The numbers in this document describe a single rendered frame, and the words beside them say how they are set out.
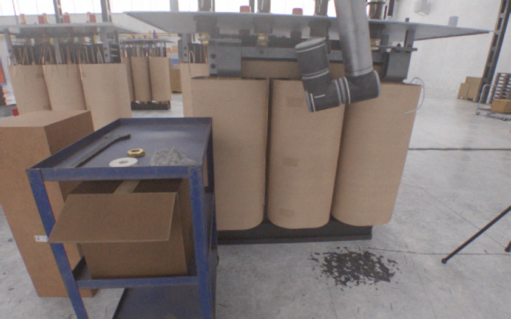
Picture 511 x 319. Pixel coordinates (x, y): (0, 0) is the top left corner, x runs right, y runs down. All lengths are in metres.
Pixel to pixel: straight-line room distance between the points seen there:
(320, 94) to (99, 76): 2.69
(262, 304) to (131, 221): 0.96
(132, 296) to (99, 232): 0.76
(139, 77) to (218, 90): 5.86
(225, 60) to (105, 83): 2.16
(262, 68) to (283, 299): 1.23
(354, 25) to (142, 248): 0.97
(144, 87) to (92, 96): 3.84
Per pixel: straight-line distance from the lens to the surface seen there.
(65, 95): 3.53
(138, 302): 1.41
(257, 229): 1.78
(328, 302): 1.55
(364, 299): 1.62
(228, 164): 1.40
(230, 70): 1.34
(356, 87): 1.03
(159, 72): 6.96
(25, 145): 1.35
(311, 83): 1.01
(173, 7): 1.26
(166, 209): 0.70
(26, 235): 1.60
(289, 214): 1.59
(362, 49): 1.01
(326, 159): 1.48
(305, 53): 0.98
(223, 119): 1.33
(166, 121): 1.29
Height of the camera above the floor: 1.15
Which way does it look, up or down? 21 degrees down
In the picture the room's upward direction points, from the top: 1 degrees clockwise
